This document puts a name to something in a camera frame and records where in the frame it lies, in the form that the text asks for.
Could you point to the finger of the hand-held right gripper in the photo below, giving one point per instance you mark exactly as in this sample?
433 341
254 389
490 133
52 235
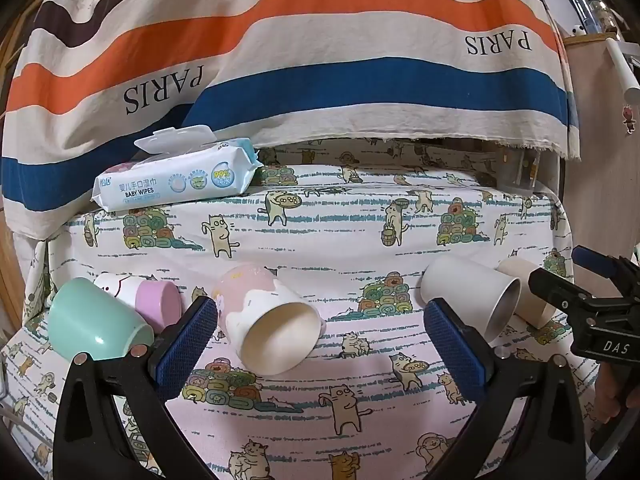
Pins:
592 259
555 287

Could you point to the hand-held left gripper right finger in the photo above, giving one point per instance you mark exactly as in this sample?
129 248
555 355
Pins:
457 352

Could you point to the white printed cup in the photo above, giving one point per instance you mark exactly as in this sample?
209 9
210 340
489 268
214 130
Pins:
112 285

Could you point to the baby wipes pack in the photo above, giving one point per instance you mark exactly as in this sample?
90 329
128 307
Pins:
175 182

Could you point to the white stick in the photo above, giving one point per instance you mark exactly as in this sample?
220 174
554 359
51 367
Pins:
620 67

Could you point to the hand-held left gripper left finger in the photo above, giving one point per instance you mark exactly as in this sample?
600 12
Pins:
186 347

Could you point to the lilac cup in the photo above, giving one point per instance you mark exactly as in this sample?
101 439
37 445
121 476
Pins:
157 305

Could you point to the clear topped pen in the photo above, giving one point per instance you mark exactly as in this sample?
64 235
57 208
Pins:
600 12

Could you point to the person's right hand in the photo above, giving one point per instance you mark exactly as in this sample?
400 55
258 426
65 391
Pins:
612 385

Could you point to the mint green cup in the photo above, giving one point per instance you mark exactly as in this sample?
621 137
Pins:
95 325

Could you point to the cat print blanket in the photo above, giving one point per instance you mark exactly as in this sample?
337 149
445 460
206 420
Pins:
325 240

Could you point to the plain white cup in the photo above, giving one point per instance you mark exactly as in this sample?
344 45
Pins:
467 295

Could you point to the beige fabric holder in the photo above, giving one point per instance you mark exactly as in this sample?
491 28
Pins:
600 160

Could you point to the pink and white cup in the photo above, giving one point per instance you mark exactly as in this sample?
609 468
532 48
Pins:
265 320

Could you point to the clear plastic container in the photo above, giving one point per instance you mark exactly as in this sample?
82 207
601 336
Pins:
520 165

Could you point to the cream cup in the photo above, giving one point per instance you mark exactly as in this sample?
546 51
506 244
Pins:
522 277

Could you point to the blue pen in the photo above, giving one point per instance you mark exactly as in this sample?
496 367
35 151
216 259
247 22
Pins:
580 7

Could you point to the striped cloth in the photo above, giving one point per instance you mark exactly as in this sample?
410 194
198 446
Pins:
300 60

